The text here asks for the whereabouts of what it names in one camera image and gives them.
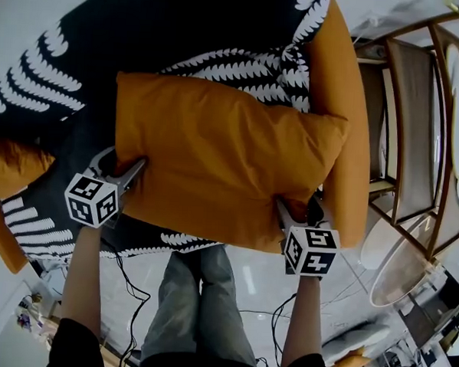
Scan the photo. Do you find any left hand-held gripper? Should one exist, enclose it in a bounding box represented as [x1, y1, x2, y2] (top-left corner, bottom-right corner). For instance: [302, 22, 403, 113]
[61, 143, 149, 233]

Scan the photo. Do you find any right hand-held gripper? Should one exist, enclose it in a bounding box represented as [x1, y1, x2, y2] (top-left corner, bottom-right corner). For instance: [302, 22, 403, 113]
[271, 194, 345, 280]

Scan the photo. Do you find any person's right forearm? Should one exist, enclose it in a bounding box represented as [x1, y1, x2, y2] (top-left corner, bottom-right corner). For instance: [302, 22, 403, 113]
[280, 275, 327, 367]

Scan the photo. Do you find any person's left forearm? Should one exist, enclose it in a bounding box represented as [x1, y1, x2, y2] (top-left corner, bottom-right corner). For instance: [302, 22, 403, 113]
[59, 223, 107, 341]

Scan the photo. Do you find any orange sofa with patterned throw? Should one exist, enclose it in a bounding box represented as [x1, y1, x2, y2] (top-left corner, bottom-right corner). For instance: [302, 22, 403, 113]
[0, 0, 332, 275]

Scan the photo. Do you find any round beige basket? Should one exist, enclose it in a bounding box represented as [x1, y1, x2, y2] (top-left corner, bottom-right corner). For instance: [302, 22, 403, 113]
[358, 212, 451, 312]

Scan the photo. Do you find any grey floor cushion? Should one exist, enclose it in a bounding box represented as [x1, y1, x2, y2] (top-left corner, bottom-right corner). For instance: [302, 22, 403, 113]
[321, 319, 394, 367]

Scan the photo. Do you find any wooden shelf rack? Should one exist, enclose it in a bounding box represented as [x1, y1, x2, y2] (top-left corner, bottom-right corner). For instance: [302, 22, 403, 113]
[343, 0, 459, 265]

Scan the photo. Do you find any person's black printed shirt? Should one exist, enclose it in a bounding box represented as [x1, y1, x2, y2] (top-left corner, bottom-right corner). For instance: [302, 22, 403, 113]
[49, 317, 338, 367]

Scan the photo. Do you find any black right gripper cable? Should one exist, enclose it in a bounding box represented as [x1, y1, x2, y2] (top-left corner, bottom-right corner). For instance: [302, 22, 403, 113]
[268, 292, 298, 362]

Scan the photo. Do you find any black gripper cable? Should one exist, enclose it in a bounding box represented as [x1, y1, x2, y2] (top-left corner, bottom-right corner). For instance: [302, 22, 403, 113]
[268, 292, 298, 362]
[95, 239, 155, 367]

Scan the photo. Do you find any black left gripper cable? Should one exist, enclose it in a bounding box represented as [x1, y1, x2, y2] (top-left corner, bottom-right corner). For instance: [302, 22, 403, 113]
[95, 239, 155, 367]

